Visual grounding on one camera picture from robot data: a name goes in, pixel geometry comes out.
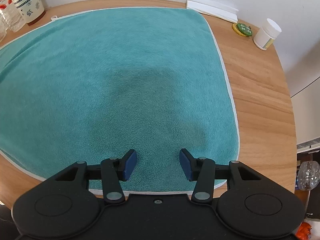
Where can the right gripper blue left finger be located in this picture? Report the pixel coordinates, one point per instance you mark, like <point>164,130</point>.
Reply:
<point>114,170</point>

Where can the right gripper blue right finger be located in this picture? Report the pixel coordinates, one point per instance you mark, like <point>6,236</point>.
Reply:
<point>202,171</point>

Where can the teal microfibre towel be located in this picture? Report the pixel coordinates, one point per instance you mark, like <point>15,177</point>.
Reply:
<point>94,85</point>

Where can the large clear plastic bottle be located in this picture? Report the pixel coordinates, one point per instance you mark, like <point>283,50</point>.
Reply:
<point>308,175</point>

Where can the orange plastic bag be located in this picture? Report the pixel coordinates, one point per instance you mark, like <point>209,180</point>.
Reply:
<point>304,231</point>

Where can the white pill bottle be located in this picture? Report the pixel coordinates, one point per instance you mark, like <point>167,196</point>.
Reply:
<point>266,35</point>

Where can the green yellow round tin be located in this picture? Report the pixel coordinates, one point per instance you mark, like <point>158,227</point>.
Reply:
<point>242,29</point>

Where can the right clear water bottle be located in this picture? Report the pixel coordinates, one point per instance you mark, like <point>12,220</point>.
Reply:
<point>11,16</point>

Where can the clear plastic cup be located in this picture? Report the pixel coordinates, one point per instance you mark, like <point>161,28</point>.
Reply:
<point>3,31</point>

